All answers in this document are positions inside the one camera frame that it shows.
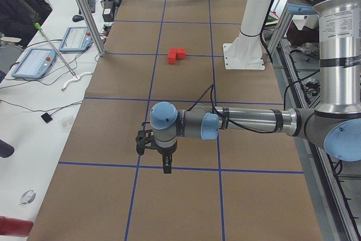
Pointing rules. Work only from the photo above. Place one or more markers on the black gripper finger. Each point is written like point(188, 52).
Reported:
point(168, 164)
point(165, 164)

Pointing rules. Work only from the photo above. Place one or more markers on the red cube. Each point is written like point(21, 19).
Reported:
point(181, 53)
point(171, 60)
point(172, 52)

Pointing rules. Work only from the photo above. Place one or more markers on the white curved plastic piece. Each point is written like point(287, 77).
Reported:
point(75, 78)

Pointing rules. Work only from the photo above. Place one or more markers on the small black square device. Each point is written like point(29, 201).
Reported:
point(46, 117)

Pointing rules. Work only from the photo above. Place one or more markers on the clear tape roll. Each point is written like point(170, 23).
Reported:
point(27, 197)

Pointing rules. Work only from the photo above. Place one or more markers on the far teach pendant tablet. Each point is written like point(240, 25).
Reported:
point(76, 39)

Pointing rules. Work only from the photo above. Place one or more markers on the teach pendant tablet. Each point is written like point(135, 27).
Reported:
point(35, 63)
point(76, 39)

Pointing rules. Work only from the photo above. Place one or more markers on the black power adapter box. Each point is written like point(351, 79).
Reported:
point(108, 11)

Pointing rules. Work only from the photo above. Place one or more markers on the near teach pendant tablet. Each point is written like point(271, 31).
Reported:
point(35, 63)

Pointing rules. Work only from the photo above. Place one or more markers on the black computer mouse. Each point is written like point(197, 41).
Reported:
point(77, 18)

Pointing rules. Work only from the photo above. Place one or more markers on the red cylinder object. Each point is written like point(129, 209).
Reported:
point(15, 227)

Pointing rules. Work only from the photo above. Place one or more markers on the person in black jacket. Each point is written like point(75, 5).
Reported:
point(19, 16)

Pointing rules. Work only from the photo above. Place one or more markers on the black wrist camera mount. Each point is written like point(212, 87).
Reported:
point(145, 140)

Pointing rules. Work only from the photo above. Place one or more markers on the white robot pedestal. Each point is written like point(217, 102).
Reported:
point(245, 53)

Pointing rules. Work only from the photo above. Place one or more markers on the metal rod green handle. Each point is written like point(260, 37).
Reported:
point(39, 28)

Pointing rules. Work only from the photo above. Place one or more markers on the aluminium frame post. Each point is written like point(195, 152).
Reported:
point(90, 22)

